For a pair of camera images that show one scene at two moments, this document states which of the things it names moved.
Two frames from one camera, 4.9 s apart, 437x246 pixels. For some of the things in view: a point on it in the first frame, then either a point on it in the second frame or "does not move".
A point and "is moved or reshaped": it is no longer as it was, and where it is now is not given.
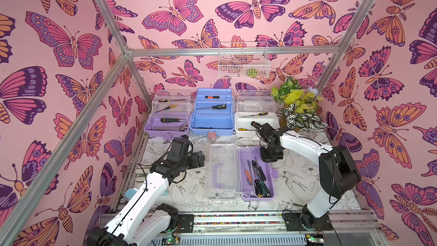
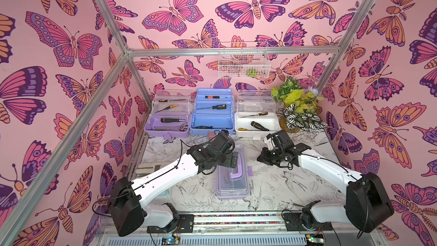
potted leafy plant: (299, 112) does not move
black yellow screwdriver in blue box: (221, 106) does not move
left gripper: (201, 159) to (229, 155)
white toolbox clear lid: (255, 103) does not move
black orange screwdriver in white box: (255, 124) does not move
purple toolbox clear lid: (223, 171) is moved or reshaped
